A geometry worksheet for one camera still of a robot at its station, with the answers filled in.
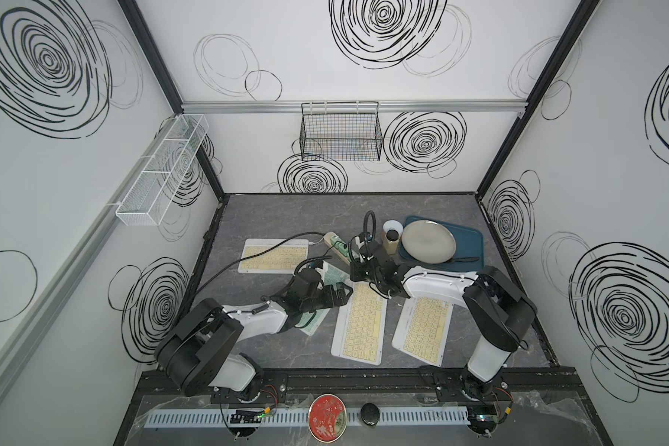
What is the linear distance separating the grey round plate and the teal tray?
0.01m

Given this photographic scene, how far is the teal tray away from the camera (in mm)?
1003

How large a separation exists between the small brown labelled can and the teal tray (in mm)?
22

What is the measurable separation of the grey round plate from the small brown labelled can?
1.2 inches

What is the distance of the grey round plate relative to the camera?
1012 millimetres

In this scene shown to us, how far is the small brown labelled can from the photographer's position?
98cm
